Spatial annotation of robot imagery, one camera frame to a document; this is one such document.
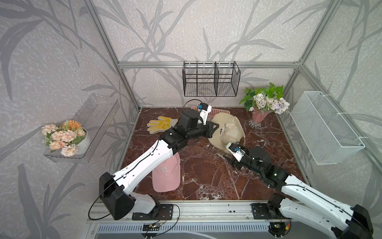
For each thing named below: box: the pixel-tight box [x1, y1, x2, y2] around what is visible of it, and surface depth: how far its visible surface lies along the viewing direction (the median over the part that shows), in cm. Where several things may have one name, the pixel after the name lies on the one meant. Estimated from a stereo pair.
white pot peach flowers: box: [41, 119, 89, 157], surface depth 51 cm
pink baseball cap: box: [152, 151, 182, 193], surface depth 84 cm
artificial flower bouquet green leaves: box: [239, 82, 290, 115], surface depth 88 cm
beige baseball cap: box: [208, 112, 246, 154], surface depth 78 cm
